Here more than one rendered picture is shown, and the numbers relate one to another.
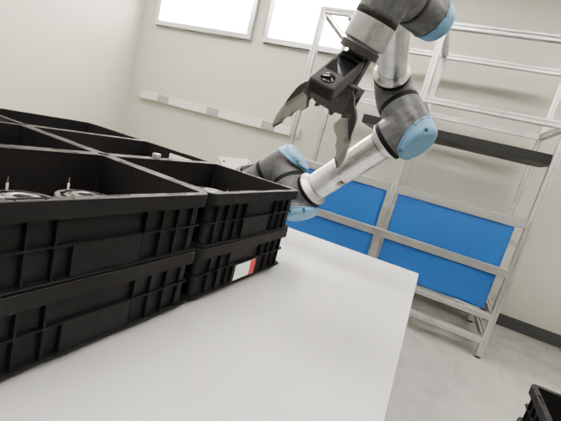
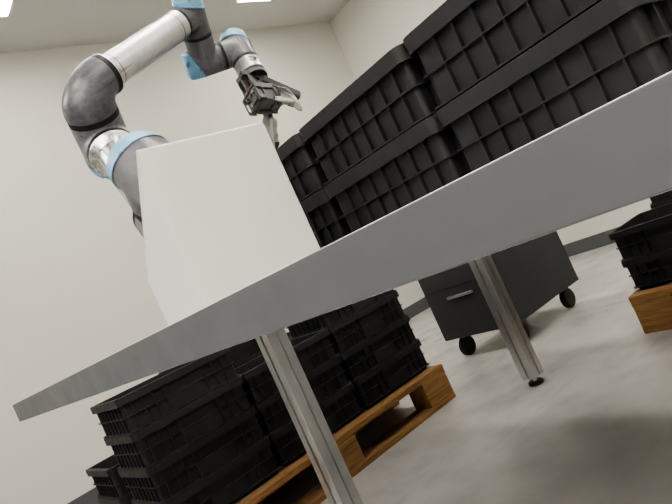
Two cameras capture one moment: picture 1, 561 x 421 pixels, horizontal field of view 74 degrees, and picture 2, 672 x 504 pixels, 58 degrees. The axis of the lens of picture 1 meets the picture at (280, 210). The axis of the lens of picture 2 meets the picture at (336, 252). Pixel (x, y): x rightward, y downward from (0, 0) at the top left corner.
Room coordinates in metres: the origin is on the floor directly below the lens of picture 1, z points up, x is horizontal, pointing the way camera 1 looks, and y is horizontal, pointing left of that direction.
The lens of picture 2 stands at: (2.11, 0.75, 0.69)
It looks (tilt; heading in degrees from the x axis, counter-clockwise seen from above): 1 degrees up; 209
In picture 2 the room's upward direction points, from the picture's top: 24 degrees counter-clockwise
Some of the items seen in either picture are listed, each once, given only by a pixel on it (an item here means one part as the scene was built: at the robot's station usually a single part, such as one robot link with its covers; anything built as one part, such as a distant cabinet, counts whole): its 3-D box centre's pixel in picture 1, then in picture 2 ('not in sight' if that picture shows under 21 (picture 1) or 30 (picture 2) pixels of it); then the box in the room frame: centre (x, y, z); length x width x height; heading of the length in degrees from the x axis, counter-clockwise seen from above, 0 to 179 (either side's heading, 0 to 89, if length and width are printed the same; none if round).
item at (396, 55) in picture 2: (128, 149); (425, 80); (1.04, 0.45, 0.92); 0.40 x 0.30 x 0.02; 155
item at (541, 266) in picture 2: not in sight; (483, 249); (-0.90, -0.17, 0.45); 0.62 x 0.45 x 0.90; 159
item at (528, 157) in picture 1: (451, 140); not in sight; (2.72, -1.03, 1.32); 1.20 x 0.45 x 0.06; 69
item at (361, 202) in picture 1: (327, 213); not in sight; (2.74, -0.34, 0.60); 0.72 x 0.03 x 0.56; 69
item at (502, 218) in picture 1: (394, 187); not in sight; (2.63, -0.73, 0.91); 1.70 x 0.10 x 0.05; 69
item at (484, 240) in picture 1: (439, 249); not in sight; (2.46, -1.09, 0.60); 0.72 x 0.03 x 0.56; 69
